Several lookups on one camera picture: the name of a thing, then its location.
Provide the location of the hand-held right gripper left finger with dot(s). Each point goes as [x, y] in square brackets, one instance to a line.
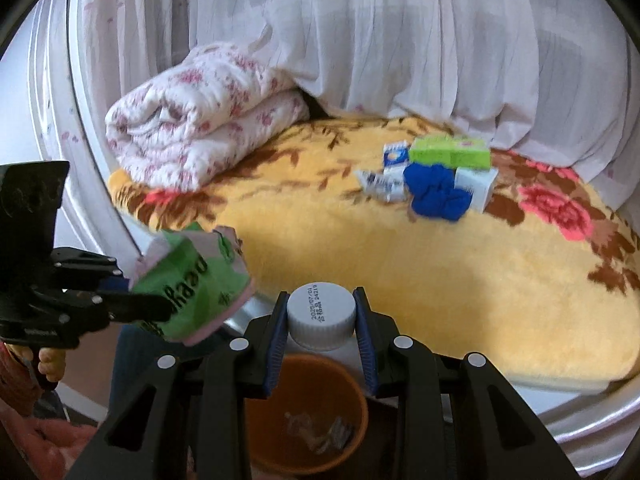
[276, 345]

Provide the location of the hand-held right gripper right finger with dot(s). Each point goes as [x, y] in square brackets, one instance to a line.
[364, 345]

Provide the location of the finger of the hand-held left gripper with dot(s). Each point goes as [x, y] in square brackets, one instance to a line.
[135, 307]
[95, 265]

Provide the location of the white plastic bottle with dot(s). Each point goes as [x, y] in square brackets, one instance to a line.
[320, 315]

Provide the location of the orange trash bin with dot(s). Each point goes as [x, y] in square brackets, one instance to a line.
[310, 390]

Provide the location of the green pink packet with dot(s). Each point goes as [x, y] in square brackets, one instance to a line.
[195, 280]

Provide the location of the clear wrapper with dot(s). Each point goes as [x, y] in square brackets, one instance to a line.
[320, 432]

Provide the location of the green snack packet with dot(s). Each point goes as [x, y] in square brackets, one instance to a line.
[450, 152]

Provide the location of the person's left forearm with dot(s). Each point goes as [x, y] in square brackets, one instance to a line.
[17, 390]

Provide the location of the person's left hand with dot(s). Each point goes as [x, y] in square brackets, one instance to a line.
[51, 365]

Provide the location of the yellow floral blanket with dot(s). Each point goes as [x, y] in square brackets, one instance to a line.
[400, 285]

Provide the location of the silver white wrapper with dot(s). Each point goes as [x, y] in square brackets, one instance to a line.
[382, 185]

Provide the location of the blue cloth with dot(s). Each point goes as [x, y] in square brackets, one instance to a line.
[435, 192]

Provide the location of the folded floral quilt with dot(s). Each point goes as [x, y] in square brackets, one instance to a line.
[200, 110]

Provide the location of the small blue white box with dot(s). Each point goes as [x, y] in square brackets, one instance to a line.
[396, 155]

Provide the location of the white carton box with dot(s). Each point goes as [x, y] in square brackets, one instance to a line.
[480, 187]

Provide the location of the white sheer curtain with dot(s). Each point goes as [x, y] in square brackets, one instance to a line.
[400, 35]

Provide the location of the white round bed frame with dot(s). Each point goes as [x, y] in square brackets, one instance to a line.
[590, 420]

